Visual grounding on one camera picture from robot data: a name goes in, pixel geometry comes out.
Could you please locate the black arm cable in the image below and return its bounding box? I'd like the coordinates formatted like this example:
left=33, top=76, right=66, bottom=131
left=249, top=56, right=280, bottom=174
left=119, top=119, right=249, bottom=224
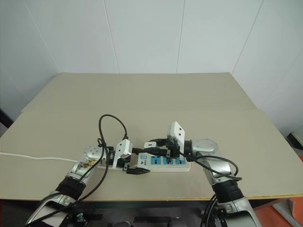
left=35, top=114, right=130, bottom=227
left=177, top=151, right=243, bottom=227

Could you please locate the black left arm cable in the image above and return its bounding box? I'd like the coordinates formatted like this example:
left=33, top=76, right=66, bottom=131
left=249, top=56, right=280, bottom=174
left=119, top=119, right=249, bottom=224
left=35, top=114, right=130, bottom=227

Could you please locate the grey pad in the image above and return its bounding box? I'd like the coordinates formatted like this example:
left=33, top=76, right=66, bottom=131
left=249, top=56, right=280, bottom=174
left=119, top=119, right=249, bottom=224
left=272, top=198, right=303, bottom=221

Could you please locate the white power strip cord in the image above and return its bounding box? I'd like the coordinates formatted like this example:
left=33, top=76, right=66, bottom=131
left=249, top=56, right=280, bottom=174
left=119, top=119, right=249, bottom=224
left=0, top=152, right=119, bottom=170

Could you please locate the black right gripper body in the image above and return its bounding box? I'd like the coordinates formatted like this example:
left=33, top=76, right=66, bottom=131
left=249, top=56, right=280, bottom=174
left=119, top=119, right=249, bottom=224
left=165, top=137, right=182, bottom=159

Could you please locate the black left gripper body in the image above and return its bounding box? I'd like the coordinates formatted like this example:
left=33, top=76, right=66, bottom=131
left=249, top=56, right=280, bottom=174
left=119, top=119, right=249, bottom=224
left=117, top=147, right=139, bottom=172

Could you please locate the white power strip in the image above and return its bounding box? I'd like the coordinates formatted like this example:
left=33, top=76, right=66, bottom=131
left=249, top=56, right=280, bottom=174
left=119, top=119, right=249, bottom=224
left=136, top=152, right=191, bottom=173

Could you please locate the black frame under table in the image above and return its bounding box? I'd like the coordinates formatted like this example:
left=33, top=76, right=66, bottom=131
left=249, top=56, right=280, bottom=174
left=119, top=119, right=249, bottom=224
left=59, top=201, right=209, bottom=227

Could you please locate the dark object beside table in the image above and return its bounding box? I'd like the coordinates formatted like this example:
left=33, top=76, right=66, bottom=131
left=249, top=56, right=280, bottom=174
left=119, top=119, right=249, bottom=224
left=0, top=106, right=15, bottom=138

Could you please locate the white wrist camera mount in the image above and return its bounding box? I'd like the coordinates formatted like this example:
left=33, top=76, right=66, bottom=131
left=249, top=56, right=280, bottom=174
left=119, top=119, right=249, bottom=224
left=112, top=139, right=132, bottom=169
left=166, top=121, right=187, bottom=155

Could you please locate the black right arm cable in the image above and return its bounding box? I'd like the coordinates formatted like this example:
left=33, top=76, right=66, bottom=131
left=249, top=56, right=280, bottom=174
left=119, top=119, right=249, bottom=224
left=177, top=151, right=243, bottom=227

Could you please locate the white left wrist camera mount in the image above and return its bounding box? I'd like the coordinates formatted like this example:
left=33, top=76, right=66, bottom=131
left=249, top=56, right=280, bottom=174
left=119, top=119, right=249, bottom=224
left=112, top=139, right=132, bottom=169

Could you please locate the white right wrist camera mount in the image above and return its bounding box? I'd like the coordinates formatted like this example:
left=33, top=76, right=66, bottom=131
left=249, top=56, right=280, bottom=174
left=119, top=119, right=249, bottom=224
left=166, top=121, right=187, bottom=155

